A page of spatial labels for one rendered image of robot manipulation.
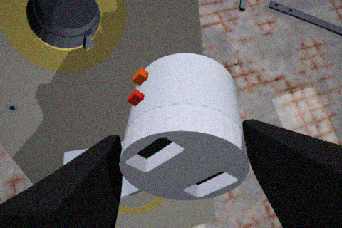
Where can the white round filter cartridge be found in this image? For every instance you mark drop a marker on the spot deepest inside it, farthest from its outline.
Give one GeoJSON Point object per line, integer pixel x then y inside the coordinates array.
{"type": "Point", "coordinates": [184, 138]}

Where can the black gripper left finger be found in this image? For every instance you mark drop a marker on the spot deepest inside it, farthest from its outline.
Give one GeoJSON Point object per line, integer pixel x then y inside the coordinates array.
{"type": "Point", "coordinates": [84, 193]}

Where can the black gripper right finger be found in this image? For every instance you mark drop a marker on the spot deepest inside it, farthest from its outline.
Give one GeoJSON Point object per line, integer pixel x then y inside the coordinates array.
{"type": "Point", "coordinates": [301, 175]}

